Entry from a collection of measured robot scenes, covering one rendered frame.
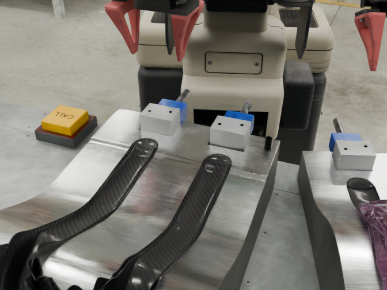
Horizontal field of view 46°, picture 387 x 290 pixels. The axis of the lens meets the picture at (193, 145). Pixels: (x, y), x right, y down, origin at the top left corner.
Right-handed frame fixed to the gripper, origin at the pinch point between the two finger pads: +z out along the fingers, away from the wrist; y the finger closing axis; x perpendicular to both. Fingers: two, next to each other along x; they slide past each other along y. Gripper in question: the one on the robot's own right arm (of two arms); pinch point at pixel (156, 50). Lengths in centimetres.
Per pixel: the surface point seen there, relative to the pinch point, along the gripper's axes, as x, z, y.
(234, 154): -3.3, 12.1, 12.6
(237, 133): -2.0, 9.4, 12.5
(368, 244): -14.6, 11.6, 30.6
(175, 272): -27.2, 9.0, 13.6
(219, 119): 0.3, 9.3, 9.1
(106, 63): 178, 97, -119
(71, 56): 179, 97, -145
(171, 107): 1.2, 9.2, 1.5
